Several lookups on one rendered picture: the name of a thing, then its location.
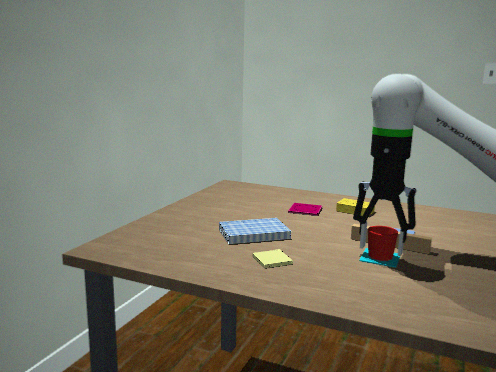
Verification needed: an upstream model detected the pale yellow sticky-note pad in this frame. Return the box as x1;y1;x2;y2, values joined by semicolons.
252;249;293;268

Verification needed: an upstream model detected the red cup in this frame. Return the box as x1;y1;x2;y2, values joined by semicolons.
368;226;398;261

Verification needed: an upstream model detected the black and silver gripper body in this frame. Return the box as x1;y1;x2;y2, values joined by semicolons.
369;157;406;201

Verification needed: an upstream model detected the yellow sponge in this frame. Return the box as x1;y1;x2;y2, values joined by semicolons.
336;198;375;216

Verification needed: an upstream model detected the magenta square coaster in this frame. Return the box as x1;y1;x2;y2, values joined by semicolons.
288;203;322;216

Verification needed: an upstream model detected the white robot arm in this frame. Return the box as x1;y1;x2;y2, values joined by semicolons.
371;74;496;182

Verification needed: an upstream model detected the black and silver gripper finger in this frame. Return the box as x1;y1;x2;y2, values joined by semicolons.
353;181;383;249
388;187;417;256

